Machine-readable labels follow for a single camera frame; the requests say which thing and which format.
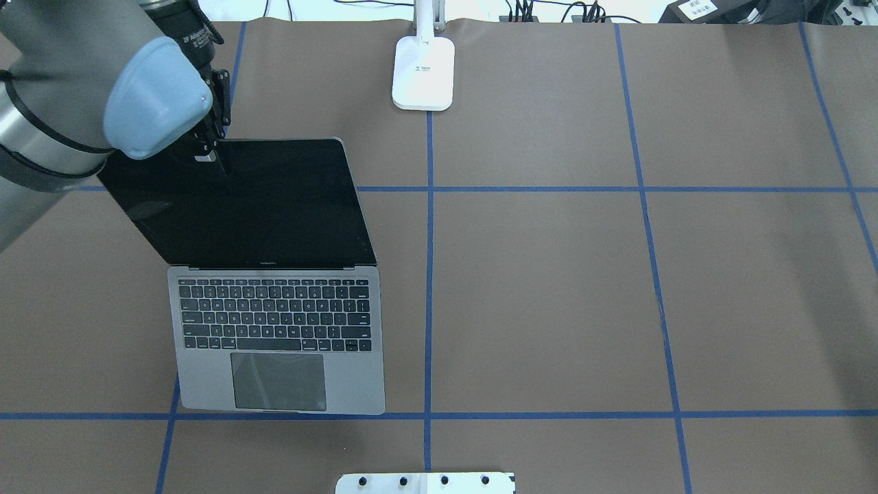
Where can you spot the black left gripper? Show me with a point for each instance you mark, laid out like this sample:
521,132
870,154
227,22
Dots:
194,34

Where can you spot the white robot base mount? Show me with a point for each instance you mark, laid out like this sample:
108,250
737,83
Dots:
427,482

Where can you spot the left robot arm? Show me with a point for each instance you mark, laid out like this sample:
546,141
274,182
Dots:
97,77

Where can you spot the white desk lamp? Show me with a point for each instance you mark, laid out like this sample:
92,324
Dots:
424,63

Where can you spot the grey laptop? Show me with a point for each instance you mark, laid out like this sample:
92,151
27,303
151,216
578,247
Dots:
274,290

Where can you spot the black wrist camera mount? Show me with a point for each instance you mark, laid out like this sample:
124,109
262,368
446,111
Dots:
220,86

